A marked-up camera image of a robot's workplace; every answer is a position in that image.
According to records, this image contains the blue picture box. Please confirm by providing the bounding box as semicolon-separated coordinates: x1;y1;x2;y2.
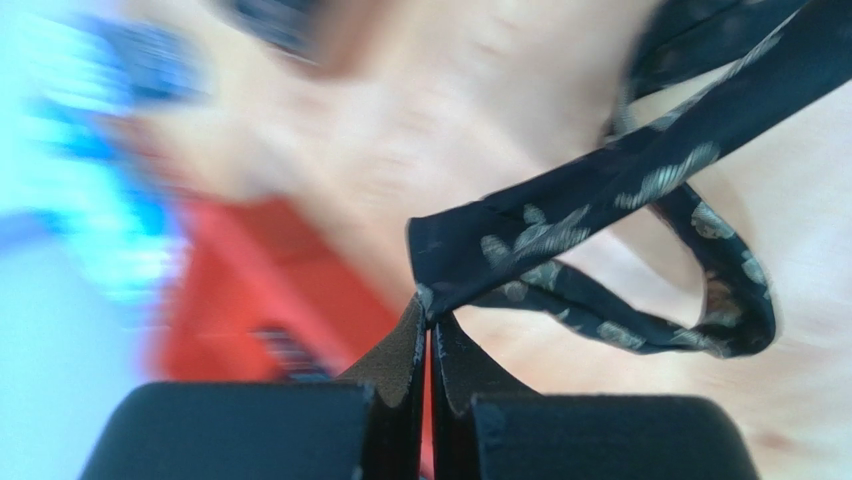
14;13;200;312

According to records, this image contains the blue floral necktie in tray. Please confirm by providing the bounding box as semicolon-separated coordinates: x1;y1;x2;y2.
252;327;332;383

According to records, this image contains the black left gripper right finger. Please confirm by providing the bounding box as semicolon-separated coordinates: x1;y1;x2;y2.
431;315;758;480

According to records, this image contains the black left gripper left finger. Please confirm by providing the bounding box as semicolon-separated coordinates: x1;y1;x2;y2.
82;302;425;479

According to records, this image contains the black floral necktie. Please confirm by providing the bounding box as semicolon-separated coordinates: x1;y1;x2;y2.
405;0;852;361

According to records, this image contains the red plastic tray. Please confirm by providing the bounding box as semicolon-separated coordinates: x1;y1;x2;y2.
152;199;431;479

